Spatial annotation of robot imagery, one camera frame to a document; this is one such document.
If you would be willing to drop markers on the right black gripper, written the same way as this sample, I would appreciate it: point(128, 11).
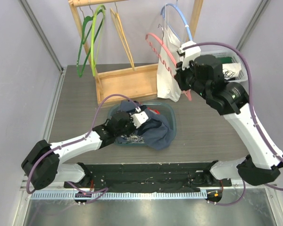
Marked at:
point(179, 78)

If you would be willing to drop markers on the pink hanger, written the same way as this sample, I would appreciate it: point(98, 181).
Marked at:
point(156, 43)

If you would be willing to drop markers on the white tank top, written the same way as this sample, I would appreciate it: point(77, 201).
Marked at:
point(167, 86)

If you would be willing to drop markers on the red tank top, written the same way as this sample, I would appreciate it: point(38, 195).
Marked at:
point(154, 111)

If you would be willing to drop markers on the navy tank top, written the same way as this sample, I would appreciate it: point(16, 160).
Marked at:
point(155, 132)

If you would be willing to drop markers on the light blue hanger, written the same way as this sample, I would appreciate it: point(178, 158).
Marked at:
point(183, 19)

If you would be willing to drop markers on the yellow wooden hanger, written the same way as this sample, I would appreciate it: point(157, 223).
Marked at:
point(119, 28)

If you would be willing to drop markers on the lime green hanger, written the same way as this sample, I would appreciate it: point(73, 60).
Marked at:
point(94, 34)

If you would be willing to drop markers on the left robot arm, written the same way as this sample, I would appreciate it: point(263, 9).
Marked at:
point(45, 164)

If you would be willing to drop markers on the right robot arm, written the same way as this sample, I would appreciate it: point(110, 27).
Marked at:
point(204, 75)

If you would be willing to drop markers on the white plastic basket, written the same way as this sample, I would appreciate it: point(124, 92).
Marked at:
point(236, 59)

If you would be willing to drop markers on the white printed folded cloth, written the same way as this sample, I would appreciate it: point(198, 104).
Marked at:
point(231, 70)

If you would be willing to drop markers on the green folded cloth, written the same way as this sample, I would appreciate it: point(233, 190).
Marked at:
point(226, 60)

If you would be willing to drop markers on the wooden clothes rack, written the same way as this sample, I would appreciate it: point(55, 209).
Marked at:
point(140, 84)

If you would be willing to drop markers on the grey plastic basin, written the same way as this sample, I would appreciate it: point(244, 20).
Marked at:
point(165, 110)

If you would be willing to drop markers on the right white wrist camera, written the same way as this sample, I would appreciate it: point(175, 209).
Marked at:
point(185, 56)

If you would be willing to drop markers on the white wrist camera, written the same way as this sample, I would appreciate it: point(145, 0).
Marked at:
point(185, 56)
point(139, 117)

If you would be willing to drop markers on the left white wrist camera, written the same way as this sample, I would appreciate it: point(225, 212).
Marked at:
point(139, 117)

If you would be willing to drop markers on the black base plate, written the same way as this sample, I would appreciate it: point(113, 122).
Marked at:
point(151, 177)

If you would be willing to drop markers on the white slotted cable duct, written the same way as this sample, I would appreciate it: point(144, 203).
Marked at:
point(72, 194)

